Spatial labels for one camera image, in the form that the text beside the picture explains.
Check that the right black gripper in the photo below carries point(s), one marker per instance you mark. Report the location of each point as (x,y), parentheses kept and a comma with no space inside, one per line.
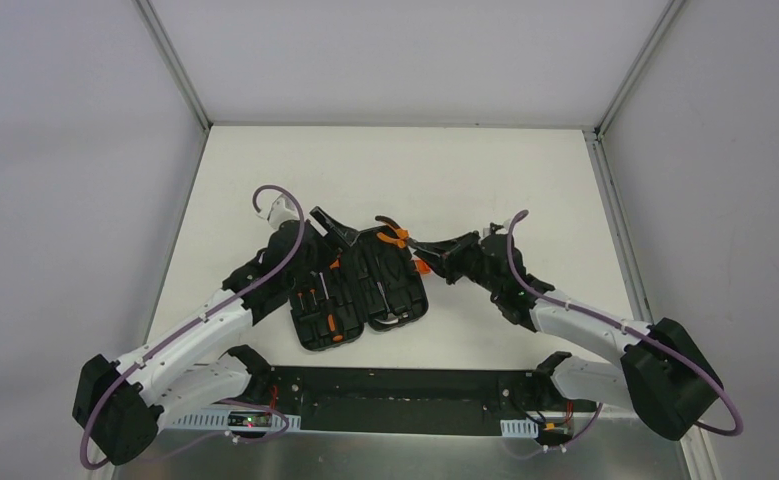
(464,253)

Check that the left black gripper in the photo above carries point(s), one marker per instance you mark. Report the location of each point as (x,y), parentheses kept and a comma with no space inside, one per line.
(313,240)

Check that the large orange black screwdriver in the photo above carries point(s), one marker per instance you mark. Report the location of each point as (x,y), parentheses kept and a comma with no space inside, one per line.
(334,280)

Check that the orange handled pliers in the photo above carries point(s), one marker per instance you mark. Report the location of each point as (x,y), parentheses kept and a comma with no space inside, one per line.
(397,236)

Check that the black plastic tool case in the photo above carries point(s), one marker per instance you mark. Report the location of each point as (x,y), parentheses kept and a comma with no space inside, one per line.
(370,260)

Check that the hammer with black handle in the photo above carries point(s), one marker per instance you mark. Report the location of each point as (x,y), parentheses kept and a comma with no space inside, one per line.
(383,315)

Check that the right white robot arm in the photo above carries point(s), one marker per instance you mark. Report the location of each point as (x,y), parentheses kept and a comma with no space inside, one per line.
(617,343)

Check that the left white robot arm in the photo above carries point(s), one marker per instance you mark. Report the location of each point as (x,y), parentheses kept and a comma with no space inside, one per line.
(123,404)

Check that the flat screwdriver in case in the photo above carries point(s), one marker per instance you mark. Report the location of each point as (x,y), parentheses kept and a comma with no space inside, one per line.
(336,334)

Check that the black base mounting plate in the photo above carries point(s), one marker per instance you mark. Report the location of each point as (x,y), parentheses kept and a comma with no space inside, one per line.
(410,401)

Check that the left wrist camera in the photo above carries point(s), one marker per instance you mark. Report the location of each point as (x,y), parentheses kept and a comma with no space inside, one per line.
(281,213)

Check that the aluminium frame rail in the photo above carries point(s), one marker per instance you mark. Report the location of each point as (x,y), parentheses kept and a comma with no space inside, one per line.
(667,403)

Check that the right white cable duct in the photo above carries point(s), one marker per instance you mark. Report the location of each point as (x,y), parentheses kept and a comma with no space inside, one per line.
(519,428)

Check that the white cable duct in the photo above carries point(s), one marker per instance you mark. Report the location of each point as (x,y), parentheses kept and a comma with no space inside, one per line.
(519,428)
(236,420)

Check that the left white cable duct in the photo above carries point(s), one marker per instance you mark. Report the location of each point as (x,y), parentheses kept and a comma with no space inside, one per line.
(236,420)

